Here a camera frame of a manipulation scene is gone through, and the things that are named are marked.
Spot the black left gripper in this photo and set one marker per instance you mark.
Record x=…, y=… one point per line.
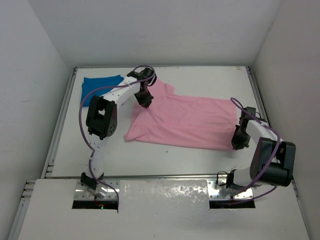
x=144, y=99

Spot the blue folded t shirt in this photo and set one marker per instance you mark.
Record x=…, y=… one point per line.
x=90, y=84

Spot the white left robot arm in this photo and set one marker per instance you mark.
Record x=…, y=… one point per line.
x=98, y=113

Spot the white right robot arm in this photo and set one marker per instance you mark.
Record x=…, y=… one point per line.
x=273, y=159

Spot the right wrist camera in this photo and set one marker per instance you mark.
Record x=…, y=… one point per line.
x=250, y=113

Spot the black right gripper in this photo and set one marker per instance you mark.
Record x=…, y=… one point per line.
x=237, y=144

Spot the pink t shirt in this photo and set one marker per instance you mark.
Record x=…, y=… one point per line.
x=183, y=121

